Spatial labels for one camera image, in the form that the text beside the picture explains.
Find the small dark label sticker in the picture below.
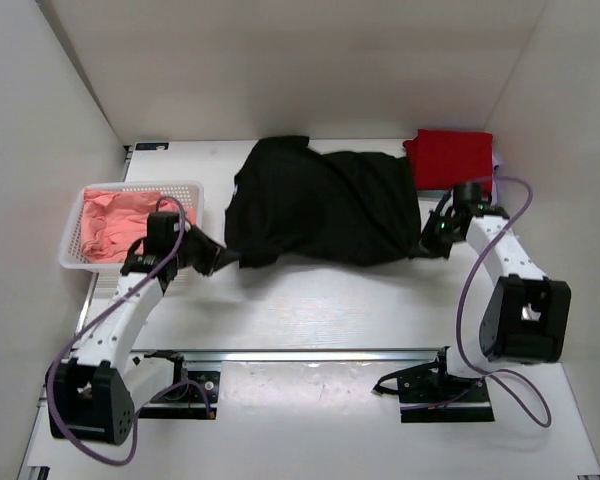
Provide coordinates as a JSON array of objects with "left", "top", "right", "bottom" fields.
[{"left": 134, "top": 142, "right": 169, "bottom": 151}]

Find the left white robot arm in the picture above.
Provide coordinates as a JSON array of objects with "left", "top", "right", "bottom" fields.
[{"left": 47, "top": 212, "right": 239, "bottom": 445}]

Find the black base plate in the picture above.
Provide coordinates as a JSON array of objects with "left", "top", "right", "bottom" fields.
[
  {"left": 372, "top": 349, "right": 495, "bottom": 424},
  {"left": 137, "top": 361, "right": 221, "bottom": 421}
]

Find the lavender folded t shirt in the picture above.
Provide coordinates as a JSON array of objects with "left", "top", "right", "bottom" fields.
[{"left": 418, "top": 153, "right": 502, "bottom": 205}]

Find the aluminium rail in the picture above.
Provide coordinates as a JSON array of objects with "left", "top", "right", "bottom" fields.
[{"left": 69, "top": 347, "right": 544, "bottom": 365}]

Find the red folded t shirt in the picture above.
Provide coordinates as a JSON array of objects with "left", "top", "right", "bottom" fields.
[{"left": 403, "top": 129, "right": 493, "bottom": 191}]

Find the white plastic basket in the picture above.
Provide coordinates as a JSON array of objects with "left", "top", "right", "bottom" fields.
[{"left": 58, "top": 181, "right": 204, "bottom": 293}]

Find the black t shirt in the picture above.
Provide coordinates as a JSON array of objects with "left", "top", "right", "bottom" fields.
[{"left": 224, "top": 136, "right": 421, "bottom": 268}]

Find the white front board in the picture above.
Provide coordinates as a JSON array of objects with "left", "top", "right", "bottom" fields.
[{"left": 27, "top": 363, "right": 600, "bottom": 479}]

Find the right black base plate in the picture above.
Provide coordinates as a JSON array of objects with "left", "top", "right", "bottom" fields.
[{"left": 372, "top": 349, "right": 495, "bottom": 424}]

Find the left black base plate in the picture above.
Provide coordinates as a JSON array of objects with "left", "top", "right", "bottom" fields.
[{"left": 137, "top": 361, "right": 221, "bottom": 421}]

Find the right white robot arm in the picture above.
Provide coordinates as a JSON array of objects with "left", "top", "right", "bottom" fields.
[{"left": 420, "top": 183, "right": 571, "bottom": 401}]

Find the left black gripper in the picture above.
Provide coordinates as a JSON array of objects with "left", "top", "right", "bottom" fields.
[{"left": 172, "top": 221, "right": 241, "bottom": 274}]

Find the pink t shirt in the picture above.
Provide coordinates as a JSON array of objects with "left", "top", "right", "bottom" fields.
[{"left": 79, "top": 186, "right": 198, "bottom": 261}]

